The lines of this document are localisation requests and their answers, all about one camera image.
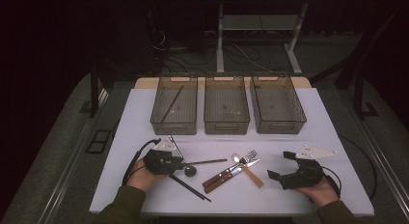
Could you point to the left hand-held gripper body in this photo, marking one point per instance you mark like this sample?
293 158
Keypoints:
160 161

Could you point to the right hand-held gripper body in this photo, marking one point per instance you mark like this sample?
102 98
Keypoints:
305 175

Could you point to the translucent amber plastic spoon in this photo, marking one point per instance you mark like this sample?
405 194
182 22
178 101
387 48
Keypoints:
255 180

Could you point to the black chopstick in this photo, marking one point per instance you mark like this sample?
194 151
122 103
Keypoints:
193 189
200 195

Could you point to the smoky plastic bin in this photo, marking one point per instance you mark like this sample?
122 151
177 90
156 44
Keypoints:
180 121
226 101
276 101

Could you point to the person's right hand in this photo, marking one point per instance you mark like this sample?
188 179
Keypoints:
321 193

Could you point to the person's left hand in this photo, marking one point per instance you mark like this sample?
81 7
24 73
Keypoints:
143 179

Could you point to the white table cover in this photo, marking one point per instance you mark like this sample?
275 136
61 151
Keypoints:
144 105

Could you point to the black angled metal stand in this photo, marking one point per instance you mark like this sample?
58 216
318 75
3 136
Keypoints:
358 95

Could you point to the metal floor rail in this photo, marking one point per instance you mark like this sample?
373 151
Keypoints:
384 171
75 153

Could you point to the white metal desk frame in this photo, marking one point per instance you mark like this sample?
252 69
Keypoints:
220 40

